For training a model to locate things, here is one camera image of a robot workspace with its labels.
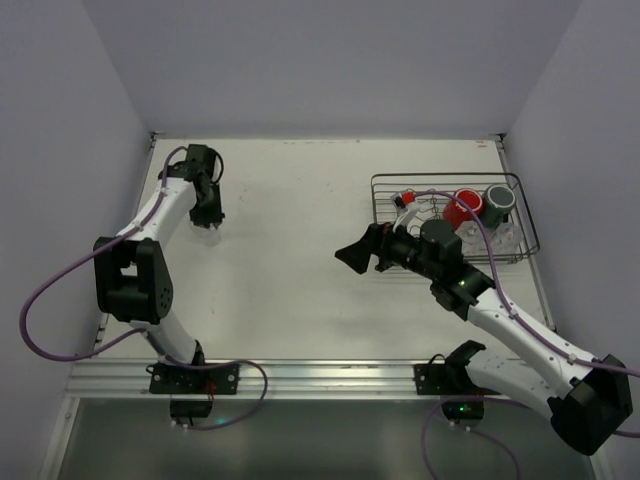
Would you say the clear plastic glass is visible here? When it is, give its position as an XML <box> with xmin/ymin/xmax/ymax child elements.
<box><xmin>492</xmin><ymin>222</ymin><xmax>523</xmax><ymax>254</ymax></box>
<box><xmin>456</xmin><ymin>221</ymin><xmax>487</xmax><ymax>257</ymax></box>
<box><xmin>194</xmin><ymin>224</ymin><xmax>222</xmax><ymax>247</ymax></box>

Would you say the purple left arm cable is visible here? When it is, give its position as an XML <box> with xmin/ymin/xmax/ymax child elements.
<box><xmin>19</xmin><ymin>145</ymin><xmax>191</xmax><ymax>361</ymax></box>

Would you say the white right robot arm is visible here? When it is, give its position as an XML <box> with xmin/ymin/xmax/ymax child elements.
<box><xmin>335</xmin><ymin>220</ymin><xmax>633</xmax><ymax>456</ymax></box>

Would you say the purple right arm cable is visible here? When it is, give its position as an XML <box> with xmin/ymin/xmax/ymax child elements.
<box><xmin>402</xmin><ymin>188</ymin><xmax>640</xmax><ymax>436</ymax></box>

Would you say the black wire dish rack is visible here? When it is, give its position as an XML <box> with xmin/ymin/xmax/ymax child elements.
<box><xmin>370</xmin><ymin>172</ymin><xmax>540</xmax><ymax>264</ymax></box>

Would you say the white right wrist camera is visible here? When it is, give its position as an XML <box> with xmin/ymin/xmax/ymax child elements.
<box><xmin>391</xmin><ymin>190</ymin><xmax>419</xmax><ymax>231</ymax></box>

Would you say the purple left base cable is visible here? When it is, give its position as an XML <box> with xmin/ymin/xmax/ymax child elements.
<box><xmin>164</xmin><ymin>357</ymin><xmax>271</xmax><ymax>433</ymax></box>

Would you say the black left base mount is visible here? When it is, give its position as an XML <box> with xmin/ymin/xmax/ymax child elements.
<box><xmin>146</xmin><ymin>363</ymin><xmax>240</xmax><ymax>426</ymax></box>

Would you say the red ceramic mug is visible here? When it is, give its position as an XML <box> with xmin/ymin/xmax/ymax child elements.
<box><xmin>443</xmin><ymin>188</ymin><xmax>484</xmax><ymax>230</ymax></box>

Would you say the aluminium mounting rail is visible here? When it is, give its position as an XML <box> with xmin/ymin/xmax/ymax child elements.
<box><xmin>65</xmin><ymin>359</ymin><xmax>494</xmax><ymax>400</ymax></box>

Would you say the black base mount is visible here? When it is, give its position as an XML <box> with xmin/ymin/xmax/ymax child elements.
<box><xmin>146</xmin><ymin>363</ymin><xmax>240</xmax><ymax>426</ymax></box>
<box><xmin>413</xmin><ymin>340</ymin><xmax>486</xmax><ymax>427</ymax></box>

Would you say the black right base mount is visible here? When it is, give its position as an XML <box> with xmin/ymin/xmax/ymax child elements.
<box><xmin>413</xmin><ymin>340</ymin><xmax>486</xmax><ymax>427</ymax></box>

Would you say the grey ceramic mug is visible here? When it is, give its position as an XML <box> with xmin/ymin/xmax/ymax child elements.
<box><xmin>480</xmin><ymin>184</ymin><xmax>516</xmax><ymax>230</ymax></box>

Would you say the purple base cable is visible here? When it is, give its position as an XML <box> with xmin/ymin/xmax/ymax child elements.
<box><xmin>164</xmin><ymin>357</ymin><xmax>271</xmax><ymax>433</ymax></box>
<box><xmin>417</xmin><ymin>392</ymin><xmax>526</xmax><ymax>480</ymax></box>

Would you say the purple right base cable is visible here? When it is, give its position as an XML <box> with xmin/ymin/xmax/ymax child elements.
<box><xmin>417</xmin><ymin>392</ymin><xmax>526</xmax><ymax>480</ymax></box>

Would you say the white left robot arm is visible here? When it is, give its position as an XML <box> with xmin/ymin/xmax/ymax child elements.
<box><xmin>94</xmin><ymin>144</ymin><xmax>225</xmax><ymax>369</ymax></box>

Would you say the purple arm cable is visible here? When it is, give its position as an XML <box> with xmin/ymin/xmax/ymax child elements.
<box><xmin>402</xmin><ymin>188</ymin><xmax>640</xmax><ymax>436</ymax></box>
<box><xmin>19</xmin><ymin>145</ymin><xmax>191</xmax><ymax>361</ymax></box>

